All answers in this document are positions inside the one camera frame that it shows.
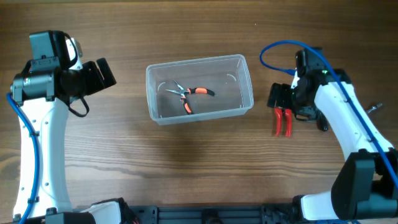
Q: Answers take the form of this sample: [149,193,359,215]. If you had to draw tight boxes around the silver combination wrench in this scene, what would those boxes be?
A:
[366,103,383,114]

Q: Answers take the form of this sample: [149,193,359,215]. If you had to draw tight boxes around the orange black needle-nose pliers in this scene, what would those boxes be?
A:
[167,80,215,114]

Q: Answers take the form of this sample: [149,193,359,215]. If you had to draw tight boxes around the right blue cable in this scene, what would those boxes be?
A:
[259,40,398,190]

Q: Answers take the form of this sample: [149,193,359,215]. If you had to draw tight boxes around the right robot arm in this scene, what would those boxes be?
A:
[267,48,397,223]

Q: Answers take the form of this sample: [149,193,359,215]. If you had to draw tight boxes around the red handled cutting pliers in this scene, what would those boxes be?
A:
[273,107,294,138]

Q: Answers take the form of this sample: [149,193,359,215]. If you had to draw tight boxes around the blue cable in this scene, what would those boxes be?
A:
[5,93,41,224]
[259,40,398,190]

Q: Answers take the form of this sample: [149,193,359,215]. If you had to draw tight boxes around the red black screwdriver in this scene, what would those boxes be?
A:
[317,111,328,132]

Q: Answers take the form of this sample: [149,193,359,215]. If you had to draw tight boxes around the clear plastic storage container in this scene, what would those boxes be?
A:
[146,54,254,125]

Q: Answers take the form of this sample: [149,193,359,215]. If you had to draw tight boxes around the left blue cable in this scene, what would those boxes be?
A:
[5,93,41,224]

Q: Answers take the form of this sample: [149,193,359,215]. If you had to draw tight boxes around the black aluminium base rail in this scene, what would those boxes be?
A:
[130,203,297,224]

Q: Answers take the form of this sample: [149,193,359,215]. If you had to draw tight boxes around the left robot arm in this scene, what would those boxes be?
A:
[6,30,140,223]

